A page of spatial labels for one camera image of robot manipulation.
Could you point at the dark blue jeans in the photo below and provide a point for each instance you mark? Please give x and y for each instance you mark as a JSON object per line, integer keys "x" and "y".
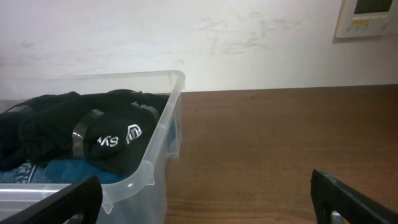
{"x": 20, "y": 175}

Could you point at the clear plastic storage bin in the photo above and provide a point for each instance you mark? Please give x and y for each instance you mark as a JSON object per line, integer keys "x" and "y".
{"x": 142, "y": 197}

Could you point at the white wall panel device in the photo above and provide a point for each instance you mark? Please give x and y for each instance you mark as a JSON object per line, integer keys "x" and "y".
{"x": 366, "y": 18}

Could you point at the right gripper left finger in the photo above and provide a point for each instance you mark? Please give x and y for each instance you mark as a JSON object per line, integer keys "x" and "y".
{"x": 77, "y": 203}

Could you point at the black garment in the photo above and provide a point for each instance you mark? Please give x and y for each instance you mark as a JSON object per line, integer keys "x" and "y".
{"x": 117, "y": 103}

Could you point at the teal blue shirt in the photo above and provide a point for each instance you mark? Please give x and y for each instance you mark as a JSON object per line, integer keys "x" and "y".
{"x": 74, "y": 172}

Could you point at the dark navy garment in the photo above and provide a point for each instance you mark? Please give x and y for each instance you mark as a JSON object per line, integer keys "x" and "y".
{"x": 12, "y": 155}

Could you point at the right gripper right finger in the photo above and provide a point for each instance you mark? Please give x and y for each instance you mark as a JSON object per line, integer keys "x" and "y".
{"x": 336, "y": 202}

